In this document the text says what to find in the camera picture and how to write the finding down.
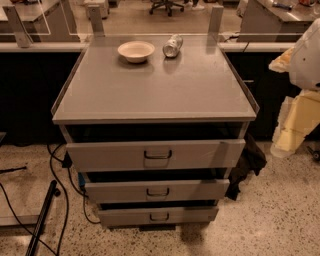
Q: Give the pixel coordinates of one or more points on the grey top drawer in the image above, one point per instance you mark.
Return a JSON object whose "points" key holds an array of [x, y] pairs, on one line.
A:
{"points": [[155, 155]]}

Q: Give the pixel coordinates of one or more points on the metal post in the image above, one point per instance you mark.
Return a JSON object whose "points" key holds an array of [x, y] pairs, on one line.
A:
{"points": [[215, 19], [23, 40], [96, 20]]}

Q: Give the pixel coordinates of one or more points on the left metal post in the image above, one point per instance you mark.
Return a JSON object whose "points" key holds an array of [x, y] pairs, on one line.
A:
{"points": [[23, 40]]}

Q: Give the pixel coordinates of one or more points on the black metal pole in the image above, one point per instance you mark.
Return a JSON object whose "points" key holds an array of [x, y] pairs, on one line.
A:
{"points": [[32, 247]]}

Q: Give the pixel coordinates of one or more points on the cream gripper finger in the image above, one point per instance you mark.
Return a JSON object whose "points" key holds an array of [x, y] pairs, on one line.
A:
{"points": [[297, 118], [282, 63]]}

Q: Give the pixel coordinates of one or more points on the white ceramic bowl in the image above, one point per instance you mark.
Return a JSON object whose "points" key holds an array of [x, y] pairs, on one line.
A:
{"points": [[136, 51]]}

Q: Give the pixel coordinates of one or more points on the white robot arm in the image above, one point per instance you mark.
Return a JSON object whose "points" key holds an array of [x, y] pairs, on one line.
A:
{"points": [[304, 71]]}

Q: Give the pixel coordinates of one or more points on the grey background desk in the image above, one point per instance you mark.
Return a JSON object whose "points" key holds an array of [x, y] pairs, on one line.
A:
{"points": [[276, 20]]}

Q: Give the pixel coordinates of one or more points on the grey bottom drawer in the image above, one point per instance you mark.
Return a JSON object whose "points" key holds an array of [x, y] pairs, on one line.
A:
{"points": [[157, 216]]}

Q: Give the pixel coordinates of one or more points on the black office chair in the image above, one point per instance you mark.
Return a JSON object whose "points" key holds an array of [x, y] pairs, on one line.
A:
{"points": [[168, 5]]}

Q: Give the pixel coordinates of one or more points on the left background desk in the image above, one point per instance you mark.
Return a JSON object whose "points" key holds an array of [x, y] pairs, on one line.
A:
{"points": [[44, 21]]}

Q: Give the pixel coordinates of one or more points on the middle metal post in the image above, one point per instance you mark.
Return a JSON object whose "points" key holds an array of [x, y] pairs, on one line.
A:
{"points": [[96, 20]]}

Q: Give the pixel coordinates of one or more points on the grey metal drawer cabinet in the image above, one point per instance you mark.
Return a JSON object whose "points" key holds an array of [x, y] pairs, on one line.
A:
{"points": [[195, 96]]}

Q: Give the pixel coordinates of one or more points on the crushed silver can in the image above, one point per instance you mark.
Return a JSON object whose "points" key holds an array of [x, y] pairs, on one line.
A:
{"points": [[172, 47]]}

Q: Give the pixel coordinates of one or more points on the right metal post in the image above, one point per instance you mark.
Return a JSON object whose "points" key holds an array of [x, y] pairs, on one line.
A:
{"points": [[215, 19]]}

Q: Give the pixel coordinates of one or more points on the grey drawer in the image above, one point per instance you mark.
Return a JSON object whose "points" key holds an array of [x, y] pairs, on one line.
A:
{"points": [[157, 191], [157, 216], [155, 155]]}

